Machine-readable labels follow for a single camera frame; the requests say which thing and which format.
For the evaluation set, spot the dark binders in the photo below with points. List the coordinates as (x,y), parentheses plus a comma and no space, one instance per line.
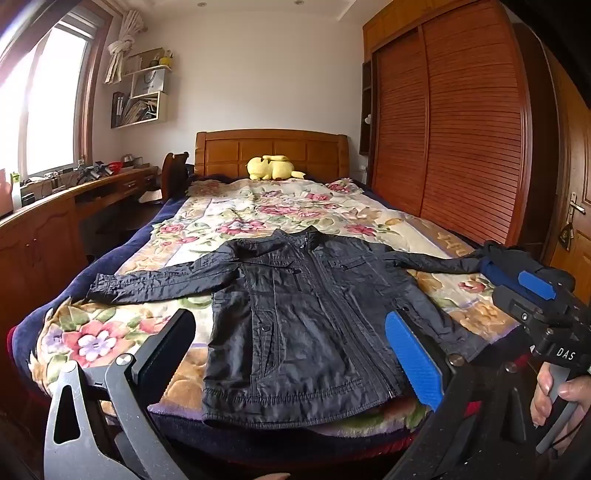
(117,108)

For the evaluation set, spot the long wooden desk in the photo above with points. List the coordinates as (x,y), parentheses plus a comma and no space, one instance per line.
(46,230)

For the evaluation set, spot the yellow plush toy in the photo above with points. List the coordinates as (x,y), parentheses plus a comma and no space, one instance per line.
(268,168)

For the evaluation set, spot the white paper bag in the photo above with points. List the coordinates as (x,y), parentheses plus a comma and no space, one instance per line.
(148,83)

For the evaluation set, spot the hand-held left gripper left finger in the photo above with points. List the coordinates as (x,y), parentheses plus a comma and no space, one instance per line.
(166,350)

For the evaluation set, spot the dark zip jacket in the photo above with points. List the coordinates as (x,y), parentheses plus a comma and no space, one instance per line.
(304,323)

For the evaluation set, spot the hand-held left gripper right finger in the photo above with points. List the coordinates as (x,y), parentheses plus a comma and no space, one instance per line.
(413,360)

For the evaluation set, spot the window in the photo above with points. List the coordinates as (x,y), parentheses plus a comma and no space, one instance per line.
(55,92)

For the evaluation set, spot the wooden chair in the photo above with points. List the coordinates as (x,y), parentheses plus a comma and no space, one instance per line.
(173,175)

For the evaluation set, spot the person's right hand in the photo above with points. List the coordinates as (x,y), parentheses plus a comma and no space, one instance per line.
(540,397)

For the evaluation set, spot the black desk clutter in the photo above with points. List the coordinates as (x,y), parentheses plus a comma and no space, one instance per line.
(94,170)

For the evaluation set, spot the narrow wooden side shelf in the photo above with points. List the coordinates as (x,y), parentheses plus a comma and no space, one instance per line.
(367,92)

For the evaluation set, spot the tied beige curtain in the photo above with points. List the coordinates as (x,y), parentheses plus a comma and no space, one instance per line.
(121,50)

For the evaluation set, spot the wooden door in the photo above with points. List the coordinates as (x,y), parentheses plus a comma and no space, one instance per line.
(577,161)

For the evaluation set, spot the white wall shelf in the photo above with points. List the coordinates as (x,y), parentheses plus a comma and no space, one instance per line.
(162,108)

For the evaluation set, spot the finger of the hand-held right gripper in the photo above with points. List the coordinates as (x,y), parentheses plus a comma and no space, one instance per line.
(501,277)
(535,286)

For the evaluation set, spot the wooden slatted wardrobe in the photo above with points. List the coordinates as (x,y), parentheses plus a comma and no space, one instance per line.
(461,138)

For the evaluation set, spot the dark key tag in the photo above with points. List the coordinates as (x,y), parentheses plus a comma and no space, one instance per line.
(565,237)

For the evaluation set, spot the stack of papers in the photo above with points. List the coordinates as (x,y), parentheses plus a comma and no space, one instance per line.
(138,110)

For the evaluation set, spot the floral plush blanket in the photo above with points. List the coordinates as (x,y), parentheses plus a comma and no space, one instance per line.
(277,207)

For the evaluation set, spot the white bottle green cap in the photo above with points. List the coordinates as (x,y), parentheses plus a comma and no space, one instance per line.
(16,189)

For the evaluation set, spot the wooden bed headboard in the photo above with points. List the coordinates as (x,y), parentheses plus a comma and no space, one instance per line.
(221,152)

